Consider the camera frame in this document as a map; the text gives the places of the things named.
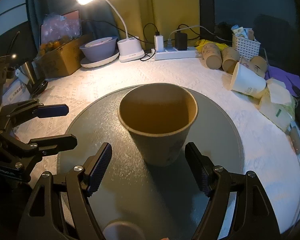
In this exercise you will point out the white desk lamp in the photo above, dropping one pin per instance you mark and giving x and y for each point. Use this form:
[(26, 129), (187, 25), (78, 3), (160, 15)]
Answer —
[(130, 48)]

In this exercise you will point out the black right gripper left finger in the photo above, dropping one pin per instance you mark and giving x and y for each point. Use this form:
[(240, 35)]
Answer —
[(58, 207)]

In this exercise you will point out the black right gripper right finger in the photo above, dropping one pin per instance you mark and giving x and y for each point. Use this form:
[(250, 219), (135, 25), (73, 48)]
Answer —
[(253, 217)]

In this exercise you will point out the purple cloth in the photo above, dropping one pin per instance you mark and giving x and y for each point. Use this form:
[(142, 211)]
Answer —
[(291, 81)]

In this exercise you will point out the metal cup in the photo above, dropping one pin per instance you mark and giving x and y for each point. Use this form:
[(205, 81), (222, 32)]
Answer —
[(32, 77)]

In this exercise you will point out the black charger plug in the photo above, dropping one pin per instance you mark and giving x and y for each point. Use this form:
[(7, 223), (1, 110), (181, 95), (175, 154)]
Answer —
[(180, 41)]

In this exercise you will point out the white table cloth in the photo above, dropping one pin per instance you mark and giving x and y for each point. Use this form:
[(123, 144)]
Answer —
[(267, 150)]

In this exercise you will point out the round beige controller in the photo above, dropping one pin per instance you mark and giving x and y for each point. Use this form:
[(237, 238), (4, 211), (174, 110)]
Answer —
[(122, 230)]

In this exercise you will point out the white paper cup lying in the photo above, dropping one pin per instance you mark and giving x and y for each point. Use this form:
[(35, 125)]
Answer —
[(247, 82)]

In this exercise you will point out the white charger plug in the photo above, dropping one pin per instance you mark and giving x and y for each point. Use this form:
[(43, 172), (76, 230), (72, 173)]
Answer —
[(159, 43)]

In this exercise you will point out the plastic bag of fruit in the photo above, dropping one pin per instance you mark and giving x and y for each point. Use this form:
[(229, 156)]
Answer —
[(57, 30)]

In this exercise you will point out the white power strip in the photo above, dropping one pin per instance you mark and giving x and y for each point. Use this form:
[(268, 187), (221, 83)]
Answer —
[(173, 53)]

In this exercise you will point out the white plate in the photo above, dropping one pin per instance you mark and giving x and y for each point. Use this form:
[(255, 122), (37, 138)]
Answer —
[(89, 64)]

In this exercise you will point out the brown paper cup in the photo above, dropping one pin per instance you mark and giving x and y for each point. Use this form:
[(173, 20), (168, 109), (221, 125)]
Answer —
[(257, 64), (158, 117), (212, 56), (230, 57)]

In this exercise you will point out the white mesh basket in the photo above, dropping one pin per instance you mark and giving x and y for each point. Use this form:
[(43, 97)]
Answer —
[(246, 48)]

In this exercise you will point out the cardboard box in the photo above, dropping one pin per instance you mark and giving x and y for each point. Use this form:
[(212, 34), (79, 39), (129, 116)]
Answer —
[(65, 60)]

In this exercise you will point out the purple bowl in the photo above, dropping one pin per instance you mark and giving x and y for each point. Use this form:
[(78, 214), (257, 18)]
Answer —
[(99, 49)]

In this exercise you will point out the round grey tray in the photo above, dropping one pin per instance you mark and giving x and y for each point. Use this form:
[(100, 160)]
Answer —
[(161, 201)]

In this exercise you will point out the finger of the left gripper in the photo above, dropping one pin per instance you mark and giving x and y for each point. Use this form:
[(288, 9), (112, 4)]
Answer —
[(42, 146), (43, 110)]

